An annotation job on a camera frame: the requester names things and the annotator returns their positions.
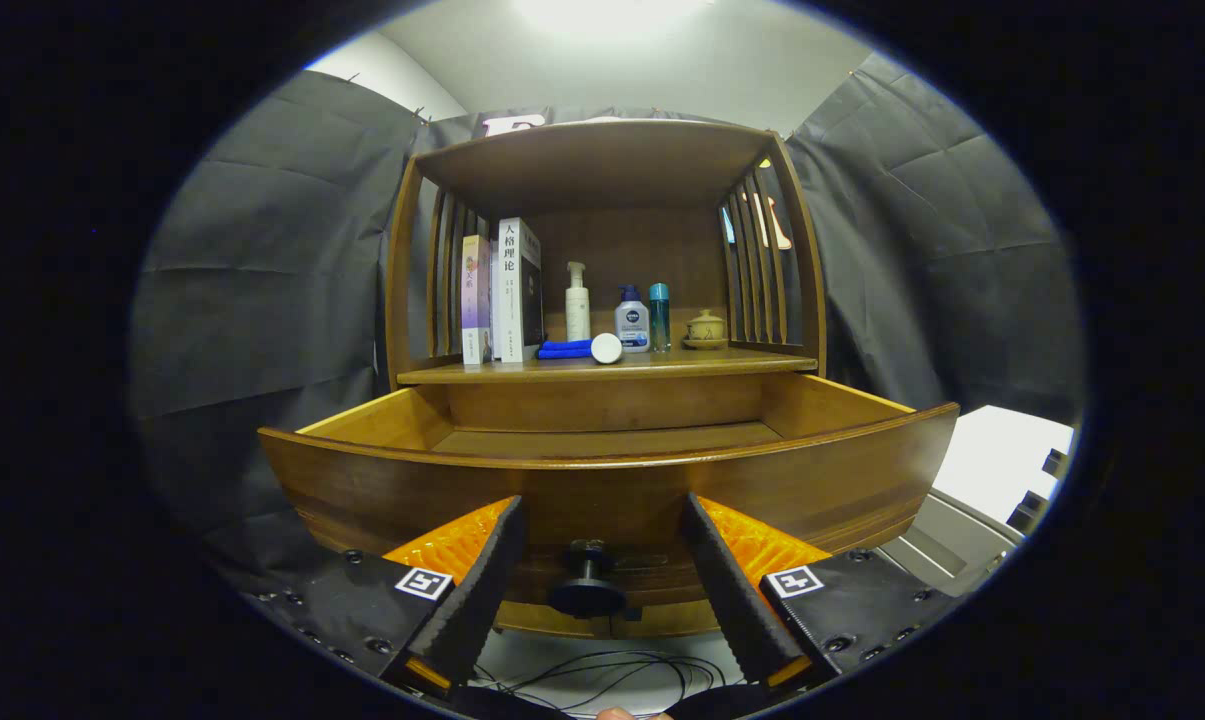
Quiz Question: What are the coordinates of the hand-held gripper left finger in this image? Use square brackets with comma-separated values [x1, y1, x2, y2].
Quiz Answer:
[247, 495, 530, 701]

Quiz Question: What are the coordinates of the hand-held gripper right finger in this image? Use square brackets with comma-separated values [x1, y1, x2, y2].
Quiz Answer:
[680, 492, 963, 701]

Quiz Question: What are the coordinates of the black drawer knob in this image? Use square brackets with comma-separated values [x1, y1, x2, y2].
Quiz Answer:
[548, 540, 631, 619]

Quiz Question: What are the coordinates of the brown wooden drawer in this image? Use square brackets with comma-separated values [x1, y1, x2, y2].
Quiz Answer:
[259, 373, 961, 641]

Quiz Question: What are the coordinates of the brown wooden countertop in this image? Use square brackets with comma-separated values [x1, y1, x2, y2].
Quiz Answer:
[397, 345, 820, 386]

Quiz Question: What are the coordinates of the brown wooden cabinet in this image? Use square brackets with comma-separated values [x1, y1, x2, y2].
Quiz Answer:
[382, 118, 828, 433]

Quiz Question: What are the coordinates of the grey plastic chair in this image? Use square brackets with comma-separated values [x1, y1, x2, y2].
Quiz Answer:
[877, 488, 1025, 599]

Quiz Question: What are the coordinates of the beige lidded teacup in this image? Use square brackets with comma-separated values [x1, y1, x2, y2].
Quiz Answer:
[682, 309, 729, 351]

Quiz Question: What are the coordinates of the white bottle with blue pump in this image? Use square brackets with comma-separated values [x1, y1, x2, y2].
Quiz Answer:
[614, 285, 651, 354]

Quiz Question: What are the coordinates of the white table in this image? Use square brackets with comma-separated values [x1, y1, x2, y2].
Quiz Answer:
[930, 405, 1075, 526]

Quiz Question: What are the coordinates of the purple book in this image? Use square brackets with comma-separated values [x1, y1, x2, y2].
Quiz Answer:
[461, 234, 493, 366]

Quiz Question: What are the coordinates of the white book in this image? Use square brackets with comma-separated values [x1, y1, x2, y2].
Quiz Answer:
[490, 217, 545, 363]

